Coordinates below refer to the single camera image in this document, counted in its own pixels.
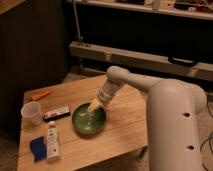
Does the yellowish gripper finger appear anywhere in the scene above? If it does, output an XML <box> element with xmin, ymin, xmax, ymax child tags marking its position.
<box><xmin>88</xmin><ymin>99</ymin><xmax>101</xmax><ymax>113</ymax></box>

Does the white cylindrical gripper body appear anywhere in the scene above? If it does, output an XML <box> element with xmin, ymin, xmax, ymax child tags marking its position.
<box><xmin>97</xmin><ymin>79</ymin><xmax>124</xmax><ymax>104</ymax></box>

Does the green ceramic bowl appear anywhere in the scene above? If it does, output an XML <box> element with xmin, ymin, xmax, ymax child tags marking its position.
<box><xmin>72</xmin><ymin>103</ymin><xmax>106</xmax><ymax>135</ymax></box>

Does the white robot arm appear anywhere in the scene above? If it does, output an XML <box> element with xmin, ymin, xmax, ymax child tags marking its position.
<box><xmin>88</xmin><ymin>66</ymin><xmax>207</xmax><ymax>171</ymax></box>

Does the metal pole stand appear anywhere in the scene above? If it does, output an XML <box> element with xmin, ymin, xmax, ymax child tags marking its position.
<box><xmin>72</xmin><ymin>0</ymin><xmax>84</xmax><ymax>72</ymax></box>

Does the orange marker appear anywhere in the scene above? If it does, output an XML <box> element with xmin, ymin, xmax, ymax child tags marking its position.
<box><xmin>31</xmin><ymin>90</ymin><xmax>53</xmax><ymax>101</ymax></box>

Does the wooden table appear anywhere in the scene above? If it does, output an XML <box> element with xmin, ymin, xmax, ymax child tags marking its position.
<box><xmin>17</xmin><ymin>75</ymin><xmax>147</xmax><ymax>171</ymax></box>

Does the white tube bottle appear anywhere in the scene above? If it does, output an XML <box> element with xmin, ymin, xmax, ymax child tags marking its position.
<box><xmin>46</xmin><ymin>121</ymin><xmax>61</xmax><ymax>162</ymax></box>

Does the clear plastic cup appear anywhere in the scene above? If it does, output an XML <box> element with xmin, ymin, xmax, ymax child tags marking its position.
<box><xmin>21</xmin><ymin>101</ymin><xmax>43</xmax><ymax>125</ymax></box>

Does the blue cloth object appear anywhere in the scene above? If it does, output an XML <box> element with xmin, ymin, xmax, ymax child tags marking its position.
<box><xmin>30</xmin><ymin>136</ymin><xmax>46</xmax><ymax>162</ymax></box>

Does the long grey case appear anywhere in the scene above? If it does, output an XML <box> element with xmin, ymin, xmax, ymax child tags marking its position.
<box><xmin>69</xmin><ymin>41</ymin><xmax>213</xmax><ymax>82</ymax></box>

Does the upper shelf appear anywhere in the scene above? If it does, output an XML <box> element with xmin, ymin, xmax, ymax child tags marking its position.
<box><xmin>66</xmin><ymin>0</ymin><xmax>213</xmax><ymax>21</ymax></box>

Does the black case handle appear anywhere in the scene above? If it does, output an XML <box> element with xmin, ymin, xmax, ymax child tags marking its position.
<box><xmin>168</xmin><ymin>57</ymin><xmax>198</xmax><ymax>67</ymax></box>

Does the black cable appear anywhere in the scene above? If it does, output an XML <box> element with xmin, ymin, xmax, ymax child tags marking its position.
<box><xmin>199</xmin><ymin>99</ymin><xmax>213</xmax><ymax>171</ymax></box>

